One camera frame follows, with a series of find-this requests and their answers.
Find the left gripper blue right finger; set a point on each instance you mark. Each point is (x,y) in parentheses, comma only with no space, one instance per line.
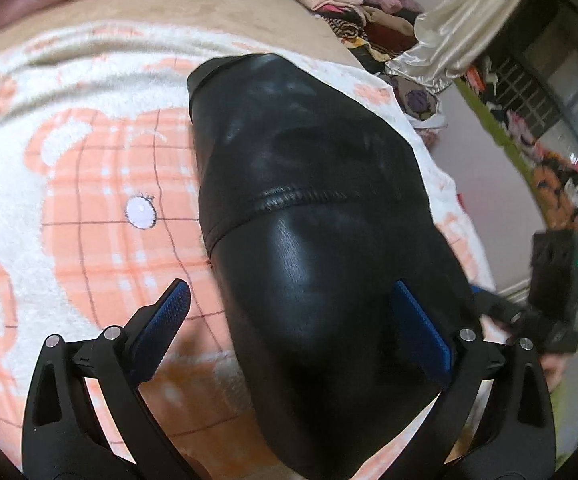
(516,437)

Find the white pink patterned blanket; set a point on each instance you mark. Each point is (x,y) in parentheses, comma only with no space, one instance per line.
(99,214)

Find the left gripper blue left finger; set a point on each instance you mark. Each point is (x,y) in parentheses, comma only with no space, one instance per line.
(62,437)

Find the cream satin curtain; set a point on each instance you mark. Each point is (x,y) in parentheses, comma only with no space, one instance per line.
(449,38)

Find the pile of colourful clothes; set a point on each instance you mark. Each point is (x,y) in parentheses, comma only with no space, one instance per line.
(375,32)

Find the person's right hand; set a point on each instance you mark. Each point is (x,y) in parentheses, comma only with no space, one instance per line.
(554,366)

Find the black leather jacket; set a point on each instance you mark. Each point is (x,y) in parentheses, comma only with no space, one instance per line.
(311,209)

